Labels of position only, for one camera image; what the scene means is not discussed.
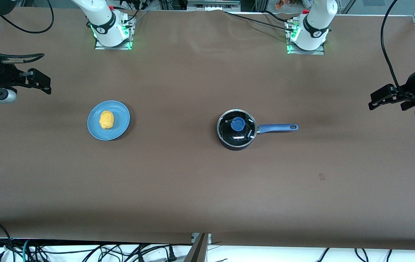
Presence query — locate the yellow potato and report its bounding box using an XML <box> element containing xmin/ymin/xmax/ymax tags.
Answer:
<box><xmin>99</xmin><ymin>111</ymin><xmax>115</xmax><ymax>130</ymax></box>

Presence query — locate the glass lid with blue knob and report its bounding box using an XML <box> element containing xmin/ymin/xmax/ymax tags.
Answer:
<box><xmin>217</xmin><ymin>109</ymin><xmax>257</xmax><ymax>142</ymax></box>

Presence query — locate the blue round plate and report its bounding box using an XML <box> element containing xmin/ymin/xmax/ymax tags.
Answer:
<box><xmin>87</xmin><ymin>100</ymin><xmax>131</xmax><ymax>141</ymax></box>

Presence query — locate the brown table cover sheet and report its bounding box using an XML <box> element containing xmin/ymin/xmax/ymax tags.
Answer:
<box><xmin>0</xmin><ymin>7</ymin><xmax>415</xmax><ymax>251</ymax></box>

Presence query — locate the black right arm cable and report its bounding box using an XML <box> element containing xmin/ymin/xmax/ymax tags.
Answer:
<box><xmin>0</xmin><ymin>0</ymin><xmax>55</xmax><ymax>65</ymax></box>

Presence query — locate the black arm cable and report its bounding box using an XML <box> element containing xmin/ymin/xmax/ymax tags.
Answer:
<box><xmin>0</xmin><ymin>0</ymin><xmax>55</xmax><ymax>65</ymax></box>
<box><xmin>380</xmin><ymin>0</ymin><xmax>412</xmax><ymax>96</ymax></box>

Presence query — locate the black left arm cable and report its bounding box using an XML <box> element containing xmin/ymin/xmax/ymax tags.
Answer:
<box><xmin>380</xmin><ymin>0</ymin><xmax>412</xmax><ymax>96</ymax></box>

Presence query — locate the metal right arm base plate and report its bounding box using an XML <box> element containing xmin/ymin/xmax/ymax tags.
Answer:
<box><xmin>95</xmin><ymin>15</ymin><xmax>136</xmax><ymax>50</ymax></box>

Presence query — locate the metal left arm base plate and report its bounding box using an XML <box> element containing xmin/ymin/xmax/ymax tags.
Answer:
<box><xmin>286</xmin><ymin>18</ymin><xmax>325</xmax><ymax>55</ymax></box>

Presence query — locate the black pot with blue handle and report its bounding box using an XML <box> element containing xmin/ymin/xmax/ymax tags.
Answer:
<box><xmin>217</xmin><ymin>108</ymin><xmax>299</xmax><ymax>151</ymax></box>

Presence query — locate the black cable on table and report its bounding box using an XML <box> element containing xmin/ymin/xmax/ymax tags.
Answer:
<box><xmin>224</xmin><ymin>10</ymin><xmax>296</xmax><ymax>32</ymax></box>

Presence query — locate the aluminium frame bar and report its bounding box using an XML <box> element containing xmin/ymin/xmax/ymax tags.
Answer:
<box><xmin>187</xmin><ymin>0</ymin><xmax>241</xmax><ymax>12</ymax></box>

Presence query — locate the aluminium post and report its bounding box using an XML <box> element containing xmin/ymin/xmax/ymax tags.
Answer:
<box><xmin>184</xmin><ymin>233</ymin><xmax>212</xmax><ymax>262</ymax></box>

